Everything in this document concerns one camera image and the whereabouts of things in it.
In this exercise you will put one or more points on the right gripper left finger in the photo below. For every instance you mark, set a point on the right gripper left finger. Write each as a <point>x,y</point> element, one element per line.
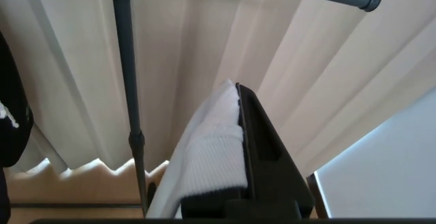
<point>201,207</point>

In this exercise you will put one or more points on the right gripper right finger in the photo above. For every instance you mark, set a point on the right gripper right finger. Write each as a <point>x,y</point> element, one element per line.
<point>272,176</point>

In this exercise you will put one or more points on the white garment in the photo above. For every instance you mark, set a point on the white garment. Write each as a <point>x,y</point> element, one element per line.
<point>211,149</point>

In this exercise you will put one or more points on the black shorts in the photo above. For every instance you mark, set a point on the black shorts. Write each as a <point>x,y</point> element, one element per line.
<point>10,132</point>

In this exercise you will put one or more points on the black clothes rack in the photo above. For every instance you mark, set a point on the black clothes rack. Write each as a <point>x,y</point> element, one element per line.
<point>126,47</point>

